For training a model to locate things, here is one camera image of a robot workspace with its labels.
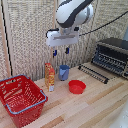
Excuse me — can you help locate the orange food carton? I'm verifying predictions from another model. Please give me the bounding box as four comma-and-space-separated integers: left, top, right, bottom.
44, 62, 57, 93

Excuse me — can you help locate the blue mug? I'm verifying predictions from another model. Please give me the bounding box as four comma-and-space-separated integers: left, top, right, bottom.
58, 64, 71, 82

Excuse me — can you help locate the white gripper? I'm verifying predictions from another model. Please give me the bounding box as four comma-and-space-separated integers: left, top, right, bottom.
45, 27, 80, 58

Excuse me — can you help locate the black toaster oven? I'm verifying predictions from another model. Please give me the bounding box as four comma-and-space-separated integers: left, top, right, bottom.
90, 36, 128, 81

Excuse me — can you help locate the red plastic bowl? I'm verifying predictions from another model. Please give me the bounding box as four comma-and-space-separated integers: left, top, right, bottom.
67, 79, 88, 95

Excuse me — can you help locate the beige folding screen panel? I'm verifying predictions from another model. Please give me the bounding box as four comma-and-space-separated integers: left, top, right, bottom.
1, 0, 58, 82
87, 0, 128, 63
54, 0, 98, 73

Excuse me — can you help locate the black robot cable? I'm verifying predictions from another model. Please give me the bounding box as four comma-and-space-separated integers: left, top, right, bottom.
78, 10, 128, 37

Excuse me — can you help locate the red plastic shopping basket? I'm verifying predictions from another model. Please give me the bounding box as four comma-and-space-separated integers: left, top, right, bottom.
0, 74, 49, 128

